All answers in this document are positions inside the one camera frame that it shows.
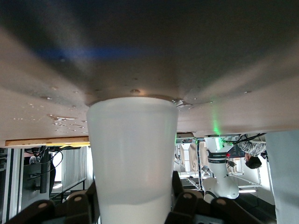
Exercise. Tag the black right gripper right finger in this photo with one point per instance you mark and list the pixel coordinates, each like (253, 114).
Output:
(187, 207)

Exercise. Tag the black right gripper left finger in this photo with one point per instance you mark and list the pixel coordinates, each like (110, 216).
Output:
(58, 212)

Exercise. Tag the translucent sauce bottle orange cap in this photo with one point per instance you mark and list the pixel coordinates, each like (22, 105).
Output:
(133, 151)

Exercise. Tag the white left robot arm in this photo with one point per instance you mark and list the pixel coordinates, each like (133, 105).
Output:
(219, 184)

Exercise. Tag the black stand pole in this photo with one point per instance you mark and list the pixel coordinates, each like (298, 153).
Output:
(44, 175)

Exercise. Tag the white slatted screen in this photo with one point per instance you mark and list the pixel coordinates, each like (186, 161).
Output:
(74, 168)

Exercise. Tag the beige hanging cloth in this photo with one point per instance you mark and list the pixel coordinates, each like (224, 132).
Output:
(192, 158)

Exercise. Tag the person in patterned sweater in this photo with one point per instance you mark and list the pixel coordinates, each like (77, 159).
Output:
(253, 149)

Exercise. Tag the white upright panel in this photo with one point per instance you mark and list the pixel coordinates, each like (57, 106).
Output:
(285, 182)

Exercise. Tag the brown table cover sheet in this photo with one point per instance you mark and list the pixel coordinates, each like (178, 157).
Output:
(149, 46)

